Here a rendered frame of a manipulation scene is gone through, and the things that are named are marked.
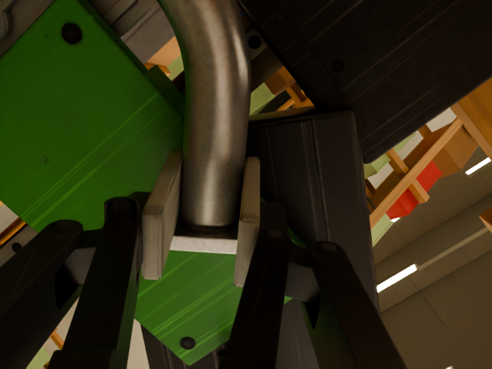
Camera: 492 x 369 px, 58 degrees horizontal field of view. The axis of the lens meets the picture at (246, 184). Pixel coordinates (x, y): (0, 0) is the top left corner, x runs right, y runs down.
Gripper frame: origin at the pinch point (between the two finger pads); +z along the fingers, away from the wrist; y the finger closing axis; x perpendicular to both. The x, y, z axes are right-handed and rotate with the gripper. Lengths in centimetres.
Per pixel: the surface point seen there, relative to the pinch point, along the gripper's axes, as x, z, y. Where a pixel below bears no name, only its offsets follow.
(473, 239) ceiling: -308, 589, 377
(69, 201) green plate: -2.8, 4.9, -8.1
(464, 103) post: -7, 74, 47
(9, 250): -14.5, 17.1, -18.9
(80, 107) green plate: 2.8, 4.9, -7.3
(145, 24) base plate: 3, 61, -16
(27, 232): -12.5, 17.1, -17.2
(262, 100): -58, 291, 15
